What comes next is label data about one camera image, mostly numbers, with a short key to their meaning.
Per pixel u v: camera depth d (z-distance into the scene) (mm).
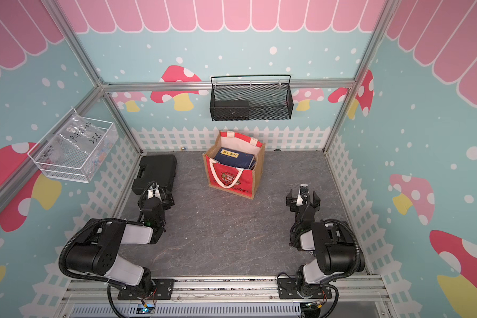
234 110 878
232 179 943
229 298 730
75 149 717
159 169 1069
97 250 463
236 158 969
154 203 718
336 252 437
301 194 760
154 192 793
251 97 944
